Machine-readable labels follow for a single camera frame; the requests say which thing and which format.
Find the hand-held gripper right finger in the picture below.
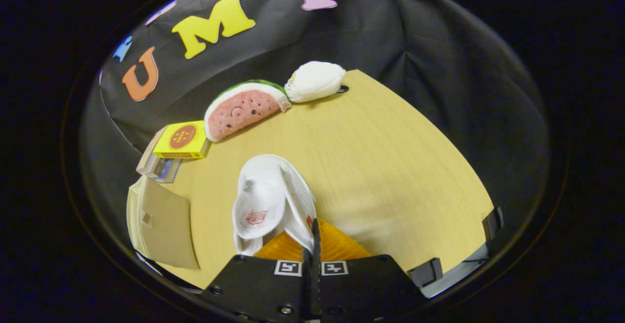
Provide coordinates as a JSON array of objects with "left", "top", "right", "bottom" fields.
[{"left": 312, "top": 218, "right": 425, "bottom": 323}]

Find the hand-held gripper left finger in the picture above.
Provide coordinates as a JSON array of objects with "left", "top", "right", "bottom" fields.
[{"left": 201, "top": 218, "right": 315, "bottom": 323}]

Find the small white canvas shoe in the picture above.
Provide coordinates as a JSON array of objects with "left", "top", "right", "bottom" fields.
[{"left": 232, "top": 154, "right": 318, "bottom": 257}]

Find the cream storage box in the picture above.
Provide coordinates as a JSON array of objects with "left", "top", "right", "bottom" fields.
[{"left": 126, "top": 174, "right": 201, "bottom": 271}]

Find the black table clamp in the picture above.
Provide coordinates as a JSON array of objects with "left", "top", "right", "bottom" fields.
[
  {"left": 408, "top": 258, "right": 443, "bottom": 288},
  {"left": 482, "top": 207, "right": 504, "bottom": 243}
]

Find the blue book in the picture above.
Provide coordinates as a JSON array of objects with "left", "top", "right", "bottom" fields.
[{"left": 149, "top": 156, "right": 182, "bottom": 184}]

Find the yellow book with red circle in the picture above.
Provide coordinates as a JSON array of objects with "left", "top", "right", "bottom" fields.
[{"left": 153, "top": 121, "right": 211, "bottom": 160}]

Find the watermelon slice plush toy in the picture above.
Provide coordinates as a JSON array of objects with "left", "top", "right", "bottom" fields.
[{"left": 204, "top": 80, "right": 292, "bottom": 142}]

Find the white plush toy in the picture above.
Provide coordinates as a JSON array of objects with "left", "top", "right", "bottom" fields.
[{"left": 284, "top": 61, "right": 346, "bottom": 103}]

